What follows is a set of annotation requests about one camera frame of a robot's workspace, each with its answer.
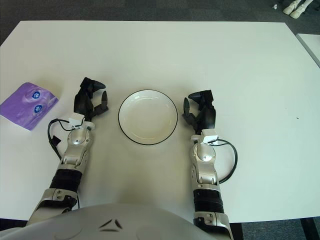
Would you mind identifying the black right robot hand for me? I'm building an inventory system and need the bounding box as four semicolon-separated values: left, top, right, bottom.
181;89;217;135

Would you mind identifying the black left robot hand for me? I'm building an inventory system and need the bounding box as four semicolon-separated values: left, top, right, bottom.
73;77;111;123

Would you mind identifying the white plate with black rim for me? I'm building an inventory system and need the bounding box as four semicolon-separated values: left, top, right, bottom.
117;89;179;146

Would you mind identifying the black table leg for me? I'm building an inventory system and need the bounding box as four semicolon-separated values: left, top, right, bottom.
299;217;315;240
229;221;244;240

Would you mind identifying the white side table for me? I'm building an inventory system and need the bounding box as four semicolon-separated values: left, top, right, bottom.
295;33;320;69

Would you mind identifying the grey robot torso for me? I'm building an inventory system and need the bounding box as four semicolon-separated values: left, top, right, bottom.
0;202;210;240

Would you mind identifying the white robot foot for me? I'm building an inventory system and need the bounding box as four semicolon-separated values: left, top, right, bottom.
283;0;300;15
289;0;313;19

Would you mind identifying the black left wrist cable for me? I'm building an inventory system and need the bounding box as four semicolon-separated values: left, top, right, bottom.
47;117;85;161

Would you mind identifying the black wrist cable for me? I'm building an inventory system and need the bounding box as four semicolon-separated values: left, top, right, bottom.
207;139;239;185
47;117;85;161

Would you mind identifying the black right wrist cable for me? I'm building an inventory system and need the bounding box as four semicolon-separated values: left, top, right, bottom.
207;139;239;185

